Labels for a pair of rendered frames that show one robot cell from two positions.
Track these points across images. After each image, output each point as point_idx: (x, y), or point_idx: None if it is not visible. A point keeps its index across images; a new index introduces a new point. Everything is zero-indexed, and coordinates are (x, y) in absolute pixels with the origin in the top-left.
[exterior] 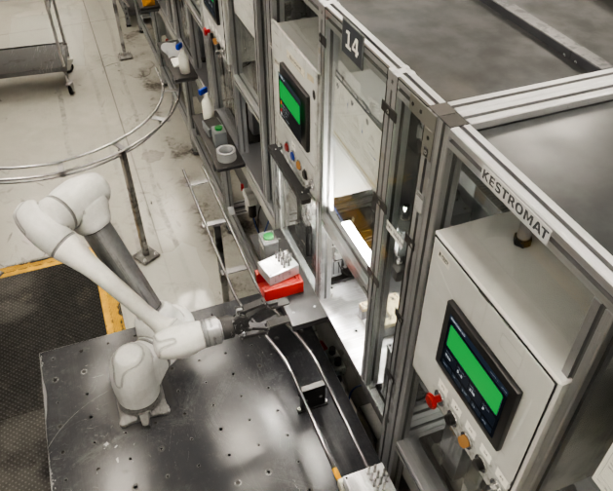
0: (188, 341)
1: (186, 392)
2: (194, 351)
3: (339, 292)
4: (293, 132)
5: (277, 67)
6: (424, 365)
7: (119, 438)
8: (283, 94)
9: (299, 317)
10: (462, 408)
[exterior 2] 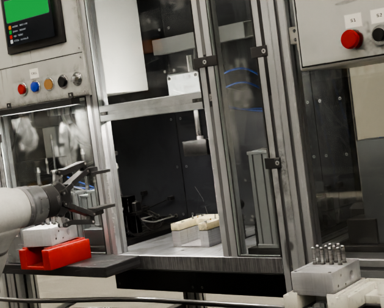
0: (9, 196)
1: None
2: (19, 214)
3: (135, 248)
4: (38, 35)
5: None
6: (318, 36)
7: None
8: (13, 11)
9: (105, 263)
10: None
